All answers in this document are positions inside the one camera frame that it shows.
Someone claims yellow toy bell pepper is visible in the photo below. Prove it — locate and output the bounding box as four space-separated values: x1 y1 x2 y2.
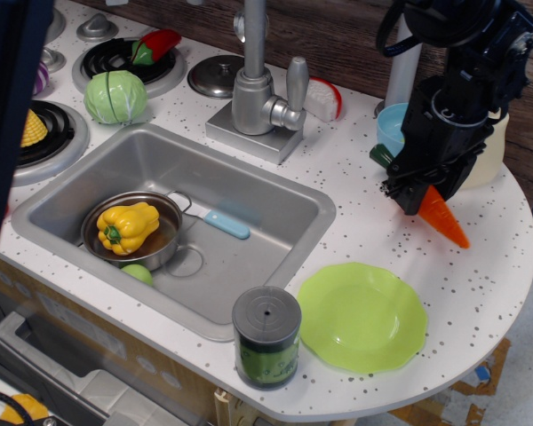
96 201 160 256

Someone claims steel pot lid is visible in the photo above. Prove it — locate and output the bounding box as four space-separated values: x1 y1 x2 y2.
187 54 244 99

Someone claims green toy lime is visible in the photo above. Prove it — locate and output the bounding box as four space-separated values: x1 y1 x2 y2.
121 264 154 287

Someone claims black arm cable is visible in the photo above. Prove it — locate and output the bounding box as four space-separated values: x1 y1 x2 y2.
375 0 421 58

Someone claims silver sink basin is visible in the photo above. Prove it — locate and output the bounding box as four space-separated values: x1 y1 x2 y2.
12 124 336 342

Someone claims white red cheese wedge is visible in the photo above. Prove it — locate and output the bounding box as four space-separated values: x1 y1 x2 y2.
304 77 342 122

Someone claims grey oven door handle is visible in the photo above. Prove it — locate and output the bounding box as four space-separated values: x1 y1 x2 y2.
0 312 135 425

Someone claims small steel pot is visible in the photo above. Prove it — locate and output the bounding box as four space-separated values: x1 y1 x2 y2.
81 191 183 271

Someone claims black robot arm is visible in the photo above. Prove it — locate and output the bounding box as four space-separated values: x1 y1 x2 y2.
376 1 533 215

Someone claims grey lidded green can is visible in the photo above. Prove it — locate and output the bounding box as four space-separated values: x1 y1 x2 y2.
232 286 302 390

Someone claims light blue bowl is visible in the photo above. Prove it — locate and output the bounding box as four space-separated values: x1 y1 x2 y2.
377 103 408 157

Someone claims green toy cabbage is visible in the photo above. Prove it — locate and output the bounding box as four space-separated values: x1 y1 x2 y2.
84 71 147 124

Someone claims silver toy faucet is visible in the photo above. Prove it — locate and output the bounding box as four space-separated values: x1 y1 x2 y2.
205 1 309 164

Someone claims silver stove knob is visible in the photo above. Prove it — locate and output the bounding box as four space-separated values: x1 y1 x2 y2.
76 13 119 43

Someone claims lime green plastic plate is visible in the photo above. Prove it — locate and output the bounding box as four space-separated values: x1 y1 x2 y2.
298 263 428 374

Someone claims orange toy carrot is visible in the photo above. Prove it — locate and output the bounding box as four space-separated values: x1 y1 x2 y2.
369 143 472 250

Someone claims red toy chili pepper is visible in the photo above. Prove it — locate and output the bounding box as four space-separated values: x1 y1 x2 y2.
131 28 181 66

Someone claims light blue handled knife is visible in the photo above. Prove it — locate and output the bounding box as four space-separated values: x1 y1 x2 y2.
186 209 251 240

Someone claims purple white toy onion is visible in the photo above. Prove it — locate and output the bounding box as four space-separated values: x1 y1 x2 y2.
32 61 50 95

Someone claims stove burner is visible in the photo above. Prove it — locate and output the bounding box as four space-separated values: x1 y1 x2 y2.
12 100 89 187
72 38 187 99

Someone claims yellow toy corn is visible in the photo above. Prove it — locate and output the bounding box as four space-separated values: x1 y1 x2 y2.
20 109 48 148

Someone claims yellow object under counter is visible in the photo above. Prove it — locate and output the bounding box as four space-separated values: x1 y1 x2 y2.
0 394 50 425

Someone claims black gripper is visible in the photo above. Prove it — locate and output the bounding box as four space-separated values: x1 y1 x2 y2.
383 76 492 216

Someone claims grey vertical pole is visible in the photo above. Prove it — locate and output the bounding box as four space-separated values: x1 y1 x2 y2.
374 14 422 117

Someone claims cream detergent bottle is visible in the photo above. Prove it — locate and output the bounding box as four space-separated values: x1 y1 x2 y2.
461 109 509 189

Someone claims front left stove burner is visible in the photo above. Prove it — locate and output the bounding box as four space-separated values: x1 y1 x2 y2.
12 100 89 187

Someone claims rear stove burner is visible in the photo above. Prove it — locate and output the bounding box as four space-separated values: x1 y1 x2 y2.
72 38 187 99

